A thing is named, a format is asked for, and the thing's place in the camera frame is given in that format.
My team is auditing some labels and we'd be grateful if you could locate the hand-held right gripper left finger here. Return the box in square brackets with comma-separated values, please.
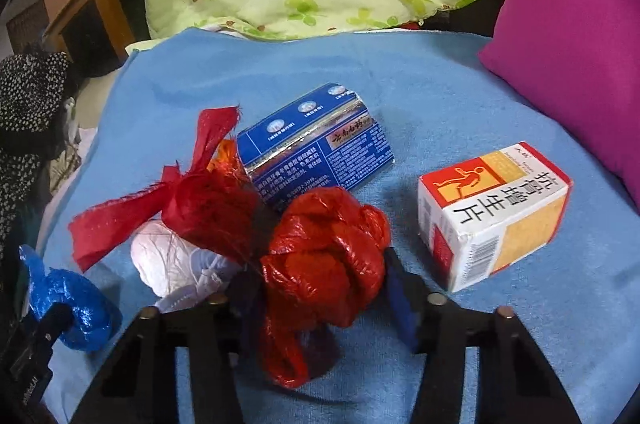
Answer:
[70, 273, 267, 424]

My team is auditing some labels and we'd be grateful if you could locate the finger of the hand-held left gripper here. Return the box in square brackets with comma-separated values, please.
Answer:
[27, 303, 75, 346]

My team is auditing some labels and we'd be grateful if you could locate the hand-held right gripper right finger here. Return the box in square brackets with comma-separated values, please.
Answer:
[384, 248, 582, 424]

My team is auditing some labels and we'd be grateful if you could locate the blue plastic bag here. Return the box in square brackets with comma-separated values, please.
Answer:
[19, 245, 123, 352]

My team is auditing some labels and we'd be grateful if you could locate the red plastic bag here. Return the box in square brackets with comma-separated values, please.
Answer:
[257, 187, 392, 390]

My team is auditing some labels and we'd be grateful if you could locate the white plastic bag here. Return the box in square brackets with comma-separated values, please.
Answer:
[130, 220, 243, 312]

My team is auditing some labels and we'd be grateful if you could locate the red mesh bag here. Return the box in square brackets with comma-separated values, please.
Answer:
[68, 106, 273, 272]

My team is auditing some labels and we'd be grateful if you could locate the white orange medicine box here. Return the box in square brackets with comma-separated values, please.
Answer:
[417, 141, 574, 294]

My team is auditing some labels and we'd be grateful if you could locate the blue cardboard box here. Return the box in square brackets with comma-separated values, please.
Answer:
[236, 82, 396, 211]

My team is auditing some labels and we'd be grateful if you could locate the blue blanket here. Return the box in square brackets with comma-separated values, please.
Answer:
[37, 27, 640, 424]

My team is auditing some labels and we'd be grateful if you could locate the black spotted cloth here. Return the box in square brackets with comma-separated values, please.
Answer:
[0, 39, 76, 255]

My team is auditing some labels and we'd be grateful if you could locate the magenta pillow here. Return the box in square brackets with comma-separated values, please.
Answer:
[477, 0, 640, 205]

